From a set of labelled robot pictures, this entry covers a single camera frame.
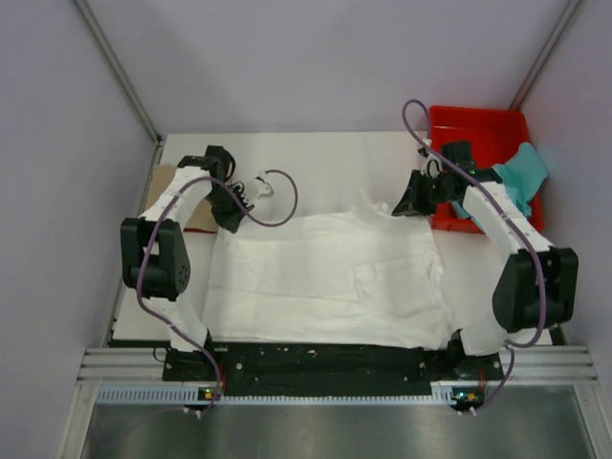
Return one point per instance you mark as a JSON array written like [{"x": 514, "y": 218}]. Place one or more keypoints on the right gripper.
[{"x": 410, "y": 204}]

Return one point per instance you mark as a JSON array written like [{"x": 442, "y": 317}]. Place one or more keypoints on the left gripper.
[{"x": 231, "y": 220}]

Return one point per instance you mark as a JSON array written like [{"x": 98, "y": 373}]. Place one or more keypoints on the white t shirt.
[{"x": 361, "y": 276}]

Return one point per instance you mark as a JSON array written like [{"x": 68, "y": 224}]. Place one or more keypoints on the teal t shirt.
[{"x": 523, "y": 175}]

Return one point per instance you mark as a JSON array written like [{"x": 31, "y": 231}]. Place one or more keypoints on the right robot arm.
[{"x": 537, "y": 286}]

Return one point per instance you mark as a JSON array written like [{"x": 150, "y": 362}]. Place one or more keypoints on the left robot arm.
[{"x": 154, "y": 258}]

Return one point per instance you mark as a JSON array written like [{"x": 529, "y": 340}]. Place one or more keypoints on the folded brown t shirt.
[{"x": 192, "y": 217}]

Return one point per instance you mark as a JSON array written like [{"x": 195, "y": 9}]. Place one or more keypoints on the red plastic bin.
[{"x": 495, "y": 136}]

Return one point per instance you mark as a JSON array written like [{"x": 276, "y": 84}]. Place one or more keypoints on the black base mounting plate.
[{"x": 321, "y": 370}]

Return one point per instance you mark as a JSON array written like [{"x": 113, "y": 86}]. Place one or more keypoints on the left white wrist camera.
[{"x": 258, "y": 188}]

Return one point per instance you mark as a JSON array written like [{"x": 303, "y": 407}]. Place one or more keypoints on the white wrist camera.
[
  {"x": 258, "y": 188},
  {"x": 431, "y": 166}
]

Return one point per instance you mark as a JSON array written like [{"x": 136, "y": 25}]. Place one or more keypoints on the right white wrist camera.
[{"x": 431, "y": 166}]

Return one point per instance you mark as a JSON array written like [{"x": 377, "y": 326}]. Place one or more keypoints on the aluminium frame rail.
[{"x": 539, "y": 365}]

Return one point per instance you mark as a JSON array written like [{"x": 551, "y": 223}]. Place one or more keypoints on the grey slotted cable duct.
[{"x": 196, "y": 396}]

